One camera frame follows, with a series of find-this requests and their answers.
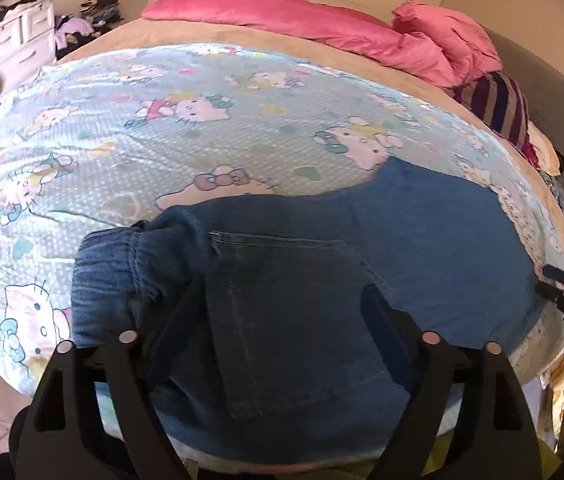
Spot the white drawer chest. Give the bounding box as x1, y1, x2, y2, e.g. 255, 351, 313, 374
0, 0, 56, 92

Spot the pink pillow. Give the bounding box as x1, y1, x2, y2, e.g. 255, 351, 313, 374
391, 2, 502, 88

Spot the tan bed blanket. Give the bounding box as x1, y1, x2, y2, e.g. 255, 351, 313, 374
58, 12, 564, 281

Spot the pile of clothes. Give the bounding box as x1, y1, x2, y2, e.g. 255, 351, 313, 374
54, 0, 123, 60

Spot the yellow-green sweater torso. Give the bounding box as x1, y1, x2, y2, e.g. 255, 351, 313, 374
276, 428, 562, 479

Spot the light blue cartoon cat bedsheet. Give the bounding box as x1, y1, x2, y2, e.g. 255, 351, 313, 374
0, 42, 564, 394

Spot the pink duvet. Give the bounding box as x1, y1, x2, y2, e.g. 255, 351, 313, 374
139, 0, 463, 89

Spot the purple striped cloth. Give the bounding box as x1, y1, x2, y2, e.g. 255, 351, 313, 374
446, 72, 539, 168

